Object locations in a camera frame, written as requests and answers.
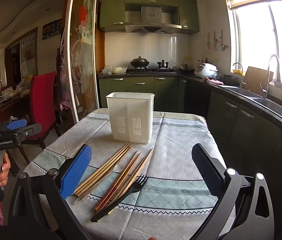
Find steel range hood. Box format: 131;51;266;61
125;4;183;34

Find gas stove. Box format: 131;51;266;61
130;67;178;74

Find hanging kitchen utensils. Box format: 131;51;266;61
206;30;229;52

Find pile of wooden chopsticks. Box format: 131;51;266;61
73;144;154;215

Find kitchen window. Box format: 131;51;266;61
227;0;282;88

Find black plastic fork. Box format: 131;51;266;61
90;173;148;223

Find white plastic utensil holder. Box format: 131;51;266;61
106;92;155;145

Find white rice cooker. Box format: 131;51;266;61
194;63;218;78

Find black wok with lid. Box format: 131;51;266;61
130;57;149;69

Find pink cloth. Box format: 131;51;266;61
202;77;224;85

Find tall chrome faucet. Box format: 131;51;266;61
265;54;280;99

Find cluttered wooden dining table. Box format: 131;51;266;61
0;77;33;127

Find wall poster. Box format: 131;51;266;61
20;34;38;80

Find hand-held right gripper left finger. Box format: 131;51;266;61
7;144;93;240

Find chair with red cover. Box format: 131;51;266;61
18;71;61;175

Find wooden cutting board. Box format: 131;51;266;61
243;66;274;95

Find clear plastic spoon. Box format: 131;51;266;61
75;156;131;204

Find checkered apron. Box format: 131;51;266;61
55;47;74;111

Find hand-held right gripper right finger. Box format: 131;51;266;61
190;143;275;240

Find flower-print sliding glass door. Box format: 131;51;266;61
63;0;100;124

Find small chrome faucet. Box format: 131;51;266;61
232;62;244;89

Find dark kitchen countertop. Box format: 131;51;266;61
98;69;282;140

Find black frying pan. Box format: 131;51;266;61
178;65;195;75

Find white plastic bags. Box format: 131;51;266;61
102;65;128;75

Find green wall cabinets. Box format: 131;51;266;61
98;0;200;34

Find patterned grey-green tablecloth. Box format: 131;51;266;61
18;109;231;240

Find green base cabinets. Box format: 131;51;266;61
98;76;282;240

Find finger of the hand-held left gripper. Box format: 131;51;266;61
7;119;28;131
13;123;42;141

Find steel double sink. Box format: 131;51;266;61
218;85;282;122

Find black cooking pot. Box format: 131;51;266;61
221;74;239;85

